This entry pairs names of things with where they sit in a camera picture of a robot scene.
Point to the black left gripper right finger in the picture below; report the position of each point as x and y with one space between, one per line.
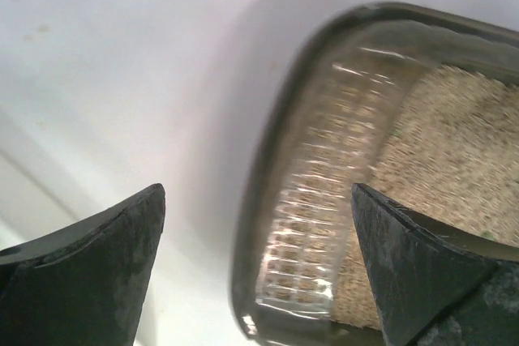
434 284

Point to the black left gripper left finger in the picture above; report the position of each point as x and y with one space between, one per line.
84 284

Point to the dark translucent litter box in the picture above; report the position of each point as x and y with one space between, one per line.
335 111

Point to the beige pellet litter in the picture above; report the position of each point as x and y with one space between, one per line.
453 154

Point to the white plastic bin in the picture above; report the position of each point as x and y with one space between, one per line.
38 193

